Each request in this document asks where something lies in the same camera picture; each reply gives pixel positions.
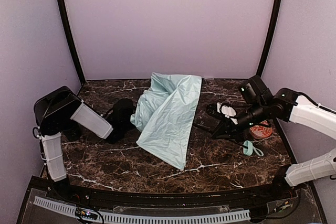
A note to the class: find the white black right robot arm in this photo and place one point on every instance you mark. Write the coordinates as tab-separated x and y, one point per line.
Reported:
289	106

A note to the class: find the white slotted cable duct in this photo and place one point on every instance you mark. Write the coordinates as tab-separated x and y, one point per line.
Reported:
141	215

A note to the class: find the black corner post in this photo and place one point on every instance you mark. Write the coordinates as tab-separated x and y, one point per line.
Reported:
70	41
269	37

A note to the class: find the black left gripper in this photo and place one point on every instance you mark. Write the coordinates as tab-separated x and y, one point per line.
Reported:
128	111

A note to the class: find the red white patterned bowl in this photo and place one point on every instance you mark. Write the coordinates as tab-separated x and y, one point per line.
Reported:
261	131

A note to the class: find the left black corner post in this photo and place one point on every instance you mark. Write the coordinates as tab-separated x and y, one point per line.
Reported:
70	41

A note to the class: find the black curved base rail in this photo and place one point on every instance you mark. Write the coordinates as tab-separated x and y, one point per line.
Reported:
254	197

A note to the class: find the right black corner post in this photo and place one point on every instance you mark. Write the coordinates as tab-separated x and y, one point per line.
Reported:
269	37

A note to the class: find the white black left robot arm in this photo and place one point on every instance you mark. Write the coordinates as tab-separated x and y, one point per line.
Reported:
63	113

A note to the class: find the mint green folding umbrella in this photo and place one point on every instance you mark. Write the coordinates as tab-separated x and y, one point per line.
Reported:
164	115

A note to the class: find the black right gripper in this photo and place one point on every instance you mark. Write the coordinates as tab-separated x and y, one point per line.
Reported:
227	123

